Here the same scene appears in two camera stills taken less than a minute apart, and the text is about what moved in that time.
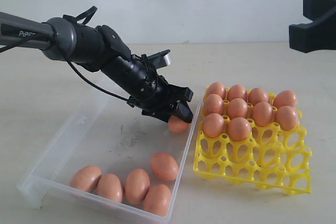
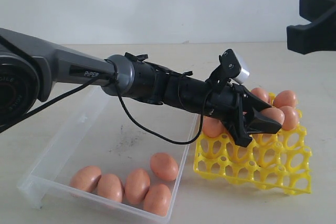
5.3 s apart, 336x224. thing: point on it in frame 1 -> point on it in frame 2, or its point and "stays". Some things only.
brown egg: [176, 125] -> [274, 114]
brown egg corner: [285, 97] stays
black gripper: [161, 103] -> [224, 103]
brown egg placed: [257, 95] stays
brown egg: [137, 184] stays
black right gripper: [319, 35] stays
